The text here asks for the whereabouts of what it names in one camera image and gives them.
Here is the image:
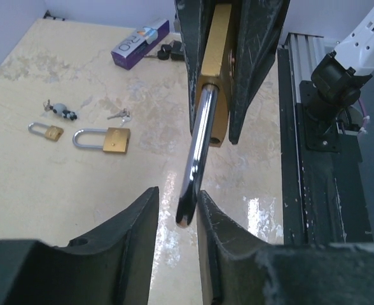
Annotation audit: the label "keys of long padlock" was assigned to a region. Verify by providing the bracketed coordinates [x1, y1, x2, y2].
[107, 109, 132, 127]

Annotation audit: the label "panda keychain with keys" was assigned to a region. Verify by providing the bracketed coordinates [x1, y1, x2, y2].
[43, 100, 78, 121]

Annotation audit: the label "small brass padlock with keys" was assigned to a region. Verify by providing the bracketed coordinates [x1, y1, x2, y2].
[27, 122, 64, 142]

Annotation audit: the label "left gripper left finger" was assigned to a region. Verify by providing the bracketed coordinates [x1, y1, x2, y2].
[0, 187, 159, 304]

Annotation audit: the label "long shackle brass padlock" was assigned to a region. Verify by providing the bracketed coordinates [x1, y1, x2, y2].
[72, 127, 131, 154]

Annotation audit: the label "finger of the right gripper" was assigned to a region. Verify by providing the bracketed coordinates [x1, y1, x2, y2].
[228, 0, 290, 145]
[174, 0, 206, 127]

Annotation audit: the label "black key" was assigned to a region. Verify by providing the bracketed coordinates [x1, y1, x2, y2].
[144, 44, 172, 60]

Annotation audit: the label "aluminium frame rail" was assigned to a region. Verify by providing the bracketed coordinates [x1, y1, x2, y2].
[284, 31, 359, 134]

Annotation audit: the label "purple white box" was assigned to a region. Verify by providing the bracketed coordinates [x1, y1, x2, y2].
[111, 18, 170, 71]

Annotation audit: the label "black padlock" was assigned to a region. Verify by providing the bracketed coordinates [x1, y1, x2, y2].
[170, 41, 184, 62]

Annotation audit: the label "short shackle brass padlock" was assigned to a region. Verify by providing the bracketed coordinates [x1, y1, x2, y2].
[176, 4, 236, 227]

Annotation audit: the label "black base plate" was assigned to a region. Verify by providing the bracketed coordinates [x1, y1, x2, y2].
[277, 49, 373, 245]

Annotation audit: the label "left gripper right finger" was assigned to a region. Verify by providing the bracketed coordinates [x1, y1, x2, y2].
[197, 191, 374, 304]

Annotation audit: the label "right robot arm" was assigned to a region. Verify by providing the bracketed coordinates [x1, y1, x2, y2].
[175, 1, 374, 146]

